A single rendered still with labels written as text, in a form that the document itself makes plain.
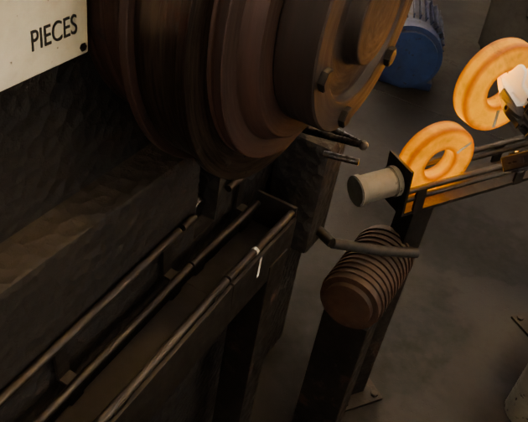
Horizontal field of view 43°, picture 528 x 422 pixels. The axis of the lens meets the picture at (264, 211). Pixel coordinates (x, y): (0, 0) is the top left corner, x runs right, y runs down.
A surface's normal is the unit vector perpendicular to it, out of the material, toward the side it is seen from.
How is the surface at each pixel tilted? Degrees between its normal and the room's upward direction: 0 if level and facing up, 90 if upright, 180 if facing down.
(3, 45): 90
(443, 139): 90
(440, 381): 0
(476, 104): 89
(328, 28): 90
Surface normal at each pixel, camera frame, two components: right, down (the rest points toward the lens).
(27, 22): 0.85, 0.41
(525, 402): -0.87, 0.20
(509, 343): 0.14, -0.77
